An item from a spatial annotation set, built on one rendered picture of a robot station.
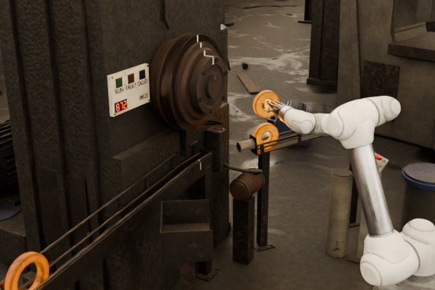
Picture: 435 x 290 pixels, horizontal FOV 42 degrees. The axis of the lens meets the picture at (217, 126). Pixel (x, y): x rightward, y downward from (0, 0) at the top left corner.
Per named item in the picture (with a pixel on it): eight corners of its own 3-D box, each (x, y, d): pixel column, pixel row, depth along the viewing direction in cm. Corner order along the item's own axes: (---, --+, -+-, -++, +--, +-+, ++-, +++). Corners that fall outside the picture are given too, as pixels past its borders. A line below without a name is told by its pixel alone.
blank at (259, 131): (261, 153, 323) (264, 155, 320) (246, 136, 316) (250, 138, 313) (281, 134, 325) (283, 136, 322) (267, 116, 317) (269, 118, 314)
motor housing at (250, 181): (227, 262, 324) (227, 178, 306) (245, 245, 342) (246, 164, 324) (247, 268, 318) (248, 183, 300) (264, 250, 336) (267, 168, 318)
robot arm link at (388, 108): (370, 94, 246) (348, 101, 239) (402, 88, 230) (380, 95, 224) (377, 122, 247) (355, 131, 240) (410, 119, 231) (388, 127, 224)
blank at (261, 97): (251, 93, 308) (254, 94, 305) (276, 87, 313) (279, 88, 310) (253, 119, 314) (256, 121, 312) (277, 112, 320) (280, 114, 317)
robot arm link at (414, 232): (446, 267, 243) (451, 223, 235) (419, 284, 234) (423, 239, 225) (415, 250, 255) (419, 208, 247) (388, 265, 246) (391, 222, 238)
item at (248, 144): (236, 150, 317) (235, 140, 315) (250, 146, 320) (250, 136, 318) (241, 154, 312) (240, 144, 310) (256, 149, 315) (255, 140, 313)
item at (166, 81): (160, 142, 263) (156, 41, 247) (212, 114, 301) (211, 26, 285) (171, 144, 260) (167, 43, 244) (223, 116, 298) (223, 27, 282)
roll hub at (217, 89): (189, 120, 262) (188, 61, 253) (219, 104, 285) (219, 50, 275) (199, 122, 260) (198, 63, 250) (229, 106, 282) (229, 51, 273)
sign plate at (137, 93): (109, 116, 242) (107, 75, 236) (146, 100, 263) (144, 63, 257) (113, 116, 241) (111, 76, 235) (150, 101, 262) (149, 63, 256)
